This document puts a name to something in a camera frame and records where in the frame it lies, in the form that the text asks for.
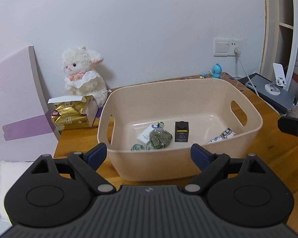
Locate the blue white patterned box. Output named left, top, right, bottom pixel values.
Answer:
left=208, top=128, right=236, bottom=143

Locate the small black gold box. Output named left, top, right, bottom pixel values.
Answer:
left=174, top=121, right=189, bottom=142

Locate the green dried herb bag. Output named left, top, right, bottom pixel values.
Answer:
left=149, top=121, right=173, bottom=149

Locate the white small box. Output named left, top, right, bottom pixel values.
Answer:
left=137, top=125, right=156, bottom=145

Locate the green plaid cloth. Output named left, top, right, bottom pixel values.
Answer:
left=131, top=143, right=150, bottom=151

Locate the grey laptop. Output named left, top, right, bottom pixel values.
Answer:
left=238, top=73, right=295, bottom=115

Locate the white phone stand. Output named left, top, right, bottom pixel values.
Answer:
left=265, top=63, right=287, bottom=96

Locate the white pillow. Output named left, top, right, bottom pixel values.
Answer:
left=0, top=162, right=33, bottom=222

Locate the pink purple headboard panel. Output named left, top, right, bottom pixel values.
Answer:
left=0, top=46, right=58, bottom=162

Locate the gold tissue pack box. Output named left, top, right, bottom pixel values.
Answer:
left=48, top=96, right=98, bottom=131

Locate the blue cartoon figurine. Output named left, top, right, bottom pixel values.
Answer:
left=210, top=63, right=222, bottom=79

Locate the beige plastic storage bin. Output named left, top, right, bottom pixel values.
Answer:
left=97, top=79, right=263, bottom=182

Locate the white plush lamb toy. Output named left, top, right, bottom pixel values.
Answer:
left=62, top=46, right=108, bottom=108

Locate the white power cable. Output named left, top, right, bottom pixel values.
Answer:
left=233, top=47, right=260, bottom=97

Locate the white wall switch socket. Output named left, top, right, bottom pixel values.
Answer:
left=213, top=38, right=242, bottom=57

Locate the white shelf frame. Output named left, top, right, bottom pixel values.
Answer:
left=276, top=0, right=298, bottom=103

